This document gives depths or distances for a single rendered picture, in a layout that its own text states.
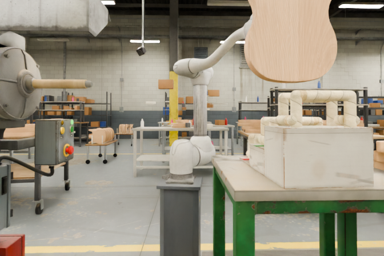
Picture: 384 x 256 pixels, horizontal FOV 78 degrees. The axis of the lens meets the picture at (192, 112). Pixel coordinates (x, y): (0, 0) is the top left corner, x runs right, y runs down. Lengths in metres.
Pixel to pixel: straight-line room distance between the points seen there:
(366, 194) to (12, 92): 1.13
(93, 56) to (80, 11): 12.22
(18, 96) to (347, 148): 1.06
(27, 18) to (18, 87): 0.24
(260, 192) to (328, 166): 0.21
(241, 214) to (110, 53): 12.31
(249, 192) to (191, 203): 0.90
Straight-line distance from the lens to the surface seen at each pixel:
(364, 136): 0.85
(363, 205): 0.88
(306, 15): 1.06
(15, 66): 1.01
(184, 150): 1.56
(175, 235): 1.67
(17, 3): 0.92
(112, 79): 12.52
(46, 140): 1.22
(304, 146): 0.75
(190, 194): 1.55
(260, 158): 0.89
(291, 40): 1.00
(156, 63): 12.23
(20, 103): 1.01
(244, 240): 0.77
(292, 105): 0.75
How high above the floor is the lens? 1.14
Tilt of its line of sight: 1 degrees up
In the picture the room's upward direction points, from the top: straight up
